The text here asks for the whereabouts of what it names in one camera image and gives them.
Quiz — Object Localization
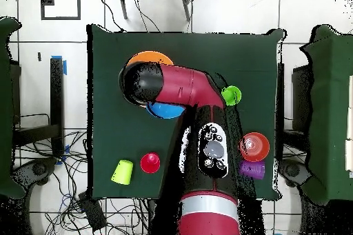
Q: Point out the black metal bar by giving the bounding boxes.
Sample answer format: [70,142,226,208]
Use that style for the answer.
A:
[276,62,285,161]

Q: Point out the red plastic cup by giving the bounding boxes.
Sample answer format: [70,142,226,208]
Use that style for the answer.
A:
[139,152,161,174]

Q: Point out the lime green plastic cup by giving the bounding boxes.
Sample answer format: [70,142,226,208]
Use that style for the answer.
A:
[110,159,134,186]

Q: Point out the purple plastic cup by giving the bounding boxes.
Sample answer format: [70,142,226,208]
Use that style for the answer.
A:
[239,160,266,181]

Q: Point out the green cloth side table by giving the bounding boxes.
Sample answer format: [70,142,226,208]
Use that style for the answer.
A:
[0,16,26,201]
[299,24,353,206]

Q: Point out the dark green tablecloth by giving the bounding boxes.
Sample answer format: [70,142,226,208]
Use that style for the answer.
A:
[86,23,285,201]

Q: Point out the blue plastic bowl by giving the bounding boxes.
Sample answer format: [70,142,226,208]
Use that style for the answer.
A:
[145,101,186,120]

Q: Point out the bundle of floor cables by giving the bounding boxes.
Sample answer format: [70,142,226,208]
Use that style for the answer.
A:
[12,128,151,235]

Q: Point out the blue tape strip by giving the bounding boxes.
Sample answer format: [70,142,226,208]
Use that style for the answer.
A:
[51,54,68,76]

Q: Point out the black rounded stand foot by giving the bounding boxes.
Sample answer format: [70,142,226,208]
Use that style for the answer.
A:
[277,158,314,189]
[12,156,58,187]

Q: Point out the black metal stand frame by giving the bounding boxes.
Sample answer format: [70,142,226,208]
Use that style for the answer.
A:
[12,57,65,156]

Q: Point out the small red plastic bowl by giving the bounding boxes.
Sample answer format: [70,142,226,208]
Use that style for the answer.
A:
[238,132,271,163]

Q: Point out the large orange plastic bowl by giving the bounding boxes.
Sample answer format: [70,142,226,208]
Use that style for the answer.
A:
[125,50,175,68]

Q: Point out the white boxes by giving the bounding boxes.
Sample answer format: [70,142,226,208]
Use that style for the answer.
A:
[344,74,353,172]

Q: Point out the black power strip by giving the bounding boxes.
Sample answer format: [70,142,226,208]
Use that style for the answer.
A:
[77,191,108,232]

